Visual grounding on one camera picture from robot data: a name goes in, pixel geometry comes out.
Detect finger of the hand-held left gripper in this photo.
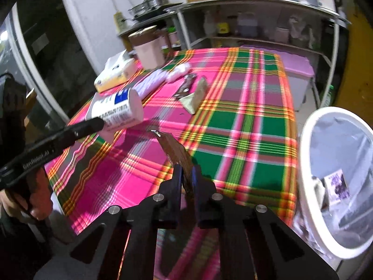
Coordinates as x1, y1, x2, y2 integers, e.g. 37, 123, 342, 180
66, 117, 106, 145

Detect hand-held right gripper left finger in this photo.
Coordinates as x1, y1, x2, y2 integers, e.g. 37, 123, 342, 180
33, 165, 183, 280

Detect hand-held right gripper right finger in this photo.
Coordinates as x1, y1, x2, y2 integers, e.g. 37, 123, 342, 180
191, 165, 340, 280

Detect brown snack wrapper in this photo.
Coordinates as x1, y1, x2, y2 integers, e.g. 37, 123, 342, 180
152, 130, 194, 202

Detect white bottle with blue label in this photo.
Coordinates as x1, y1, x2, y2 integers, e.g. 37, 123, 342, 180
86, 89, 145, 132

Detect white round trash bin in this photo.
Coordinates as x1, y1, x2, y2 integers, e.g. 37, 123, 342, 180
297, 106, 373, 260

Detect purple printed carton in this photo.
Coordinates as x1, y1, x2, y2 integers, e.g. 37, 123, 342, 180
323, 171, 350, 205

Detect person's left hand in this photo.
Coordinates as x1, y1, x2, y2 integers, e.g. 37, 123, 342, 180
0, 169, 48, 225

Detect wooden chair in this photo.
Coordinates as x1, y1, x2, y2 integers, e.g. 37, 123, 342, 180
26, 89, 37, 126

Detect white yellow tissue pack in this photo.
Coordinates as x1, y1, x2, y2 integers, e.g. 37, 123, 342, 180
94, 49, 139, 94

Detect pink green plaid tablecloth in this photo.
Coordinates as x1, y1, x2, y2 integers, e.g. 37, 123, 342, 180
44, 47, 300, 280

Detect clear pale plastic package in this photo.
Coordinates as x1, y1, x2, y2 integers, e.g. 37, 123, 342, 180
135, 69, 168, 97

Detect dark glass sliding door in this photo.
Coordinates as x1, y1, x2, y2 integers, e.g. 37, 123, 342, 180
0, 0, 100, 140

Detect beige paper packet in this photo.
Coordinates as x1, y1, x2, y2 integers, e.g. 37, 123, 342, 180
178, 77, 209, 114

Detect pink cup with brown lid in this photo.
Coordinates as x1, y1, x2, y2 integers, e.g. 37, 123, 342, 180
128, 26, 165, 69

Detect small wooden shelf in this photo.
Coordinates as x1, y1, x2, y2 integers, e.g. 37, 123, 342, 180
118, 20, 181, 59

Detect dark torn wrapper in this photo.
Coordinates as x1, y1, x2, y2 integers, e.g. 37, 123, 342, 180
174, 74, 197, 98

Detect brown jar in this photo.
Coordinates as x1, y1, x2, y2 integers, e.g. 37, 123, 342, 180
160, 29, 171, 50

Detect steel pan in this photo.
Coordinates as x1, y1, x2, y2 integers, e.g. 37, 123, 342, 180
130, 3, 150, 16

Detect clear plastic bin liner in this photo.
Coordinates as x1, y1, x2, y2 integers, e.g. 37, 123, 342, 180
309, 114, 373, 240

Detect pink lidded storage box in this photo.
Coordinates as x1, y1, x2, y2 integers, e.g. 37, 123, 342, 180
242, 45, 315, 113

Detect white plastic bottle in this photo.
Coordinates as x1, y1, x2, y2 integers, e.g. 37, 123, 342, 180
204, 12, 216, 35

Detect yellow label oil bottle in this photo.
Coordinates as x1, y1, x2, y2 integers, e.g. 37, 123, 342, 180
217, 16, 229, 34

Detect dark liquid jug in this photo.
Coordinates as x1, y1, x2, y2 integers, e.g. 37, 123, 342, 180
236, 13, 257, 37

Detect pink bowl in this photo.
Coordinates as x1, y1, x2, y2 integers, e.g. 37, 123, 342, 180
275, 27, 290, 43

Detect crumpled plastic bags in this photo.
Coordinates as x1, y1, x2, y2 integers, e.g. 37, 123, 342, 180
288, 16, 318, 49

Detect grey kitchen shelf unit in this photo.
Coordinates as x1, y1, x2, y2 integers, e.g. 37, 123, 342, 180
165, 0, 352, 107

